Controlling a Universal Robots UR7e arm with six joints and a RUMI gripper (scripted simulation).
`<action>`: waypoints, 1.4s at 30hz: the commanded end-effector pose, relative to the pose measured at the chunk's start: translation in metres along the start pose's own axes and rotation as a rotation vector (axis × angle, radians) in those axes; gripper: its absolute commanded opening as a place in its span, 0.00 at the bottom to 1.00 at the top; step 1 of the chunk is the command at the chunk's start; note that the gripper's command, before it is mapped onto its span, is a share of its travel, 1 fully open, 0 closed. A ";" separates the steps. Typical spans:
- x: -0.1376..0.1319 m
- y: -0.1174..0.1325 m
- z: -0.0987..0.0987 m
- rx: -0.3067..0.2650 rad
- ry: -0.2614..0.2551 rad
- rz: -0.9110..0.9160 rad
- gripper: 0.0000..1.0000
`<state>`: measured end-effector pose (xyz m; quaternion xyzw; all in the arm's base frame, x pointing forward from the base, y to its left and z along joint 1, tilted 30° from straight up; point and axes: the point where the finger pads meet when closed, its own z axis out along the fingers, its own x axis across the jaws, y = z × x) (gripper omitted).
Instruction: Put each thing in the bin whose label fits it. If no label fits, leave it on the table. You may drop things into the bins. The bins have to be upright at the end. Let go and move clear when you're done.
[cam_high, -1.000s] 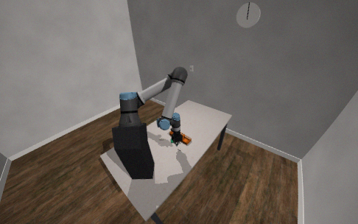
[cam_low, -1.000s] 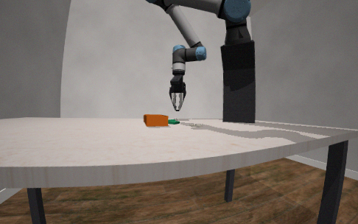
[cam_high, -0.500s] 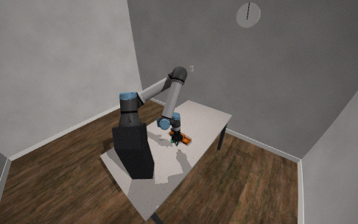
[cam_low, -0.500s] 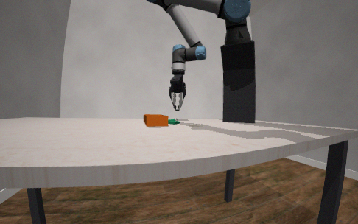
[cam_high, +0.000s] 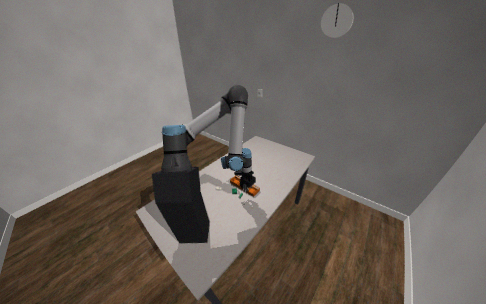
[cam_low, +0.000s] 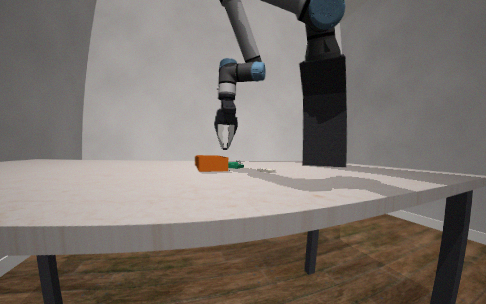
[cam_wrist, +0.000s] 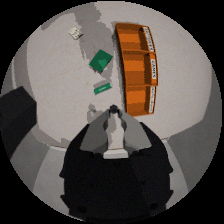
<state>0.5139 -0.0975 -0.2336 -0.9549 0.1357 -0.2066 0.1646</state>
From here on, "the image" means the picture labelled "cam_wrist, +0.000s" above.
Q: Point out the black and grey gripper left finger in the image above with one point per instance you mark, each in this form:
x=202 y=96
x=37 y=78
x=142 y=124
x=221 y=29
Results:
x=90 y=140

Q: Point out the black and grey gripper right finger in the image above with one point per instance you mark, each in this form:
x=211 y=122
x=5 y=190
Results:
x=138 y=137

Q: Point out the orange bin rack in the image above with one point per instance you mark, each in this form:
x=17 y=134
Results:
x=137 y=70

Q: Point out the white domino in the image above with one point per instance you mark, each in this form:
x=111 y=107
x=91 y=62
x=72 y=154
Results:
x=75 y=33

